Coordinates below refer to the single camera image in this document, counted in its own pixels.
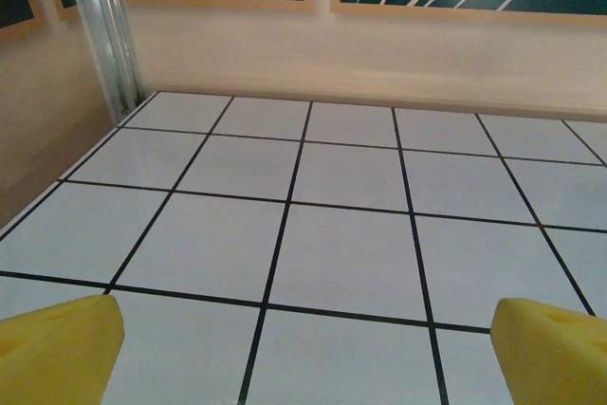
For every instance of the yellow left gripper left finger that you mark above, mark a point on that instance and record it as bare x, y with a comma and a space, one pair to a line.
57, 353

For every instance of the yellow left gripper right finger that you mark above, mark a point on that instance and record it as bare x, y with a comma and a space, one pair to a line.
555, 357

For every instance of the aluminium corner post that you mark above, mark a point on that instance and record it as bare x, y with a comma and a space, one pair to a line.
102, 21

